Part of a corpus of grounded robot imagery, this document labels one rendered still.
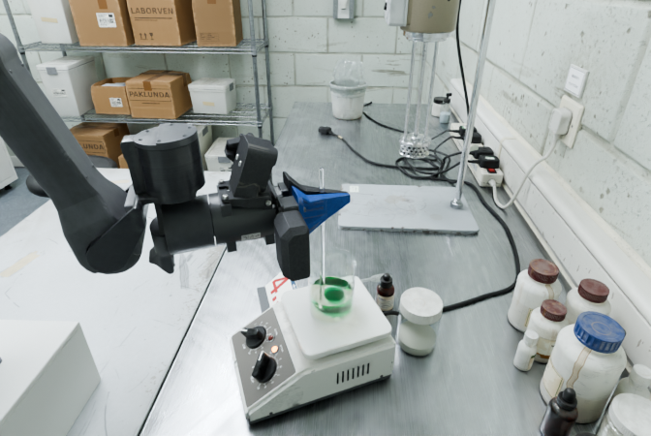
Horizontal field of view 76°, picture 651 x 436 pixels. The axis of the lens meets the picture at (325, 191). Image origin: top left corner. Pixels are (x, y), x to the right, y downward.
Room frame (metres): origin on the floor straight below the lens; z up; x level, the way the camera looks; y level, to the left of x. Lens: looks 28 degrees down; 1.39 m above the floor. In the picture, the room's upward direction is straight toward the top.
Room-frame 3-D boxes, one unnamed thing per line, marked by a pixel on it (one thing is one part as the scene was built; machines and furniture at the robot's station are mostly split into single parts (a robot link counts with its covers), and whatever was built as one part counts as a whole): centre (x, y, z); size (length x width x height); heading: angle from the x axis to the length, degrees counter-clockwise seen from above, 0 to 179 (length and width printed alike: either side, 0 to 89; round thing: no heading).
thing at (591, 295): (0.45, -0.38, 0.95); 0.06 x 0.06 x 0.10
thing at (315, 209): (0.39, 0.00, 1.16); 0.07 x 0.04 x 0.06; 108
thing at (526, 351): (0.40, -0.28, 0.93); 0.02 x 0.02 x 0.06
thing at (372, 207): (0.83, -0.18, 0.91); 0.30 x 0.20 x 0.01; 86
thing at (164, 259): (0.36, 0.15, 1.16); 0.07 x 0.06 x 0.09; 108
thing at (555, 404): (0.30, -0.27, 0.94); 0.03 x 0.03 x 0.08
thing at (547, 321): (0.42, -0.31, 0.94); 0.05 x 0.05 x 0.09
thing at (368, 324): (0.41, -0.01, 0.98); 0.12 x 0.12 x 0.01; 20
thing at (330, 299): (0.41, -0.01, 1.03); 0.07 x 0.06 x 0.08; 133
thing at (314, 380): (0.41, 0.01, 0.94); 0.22 x 0.13 x 0.08; 110
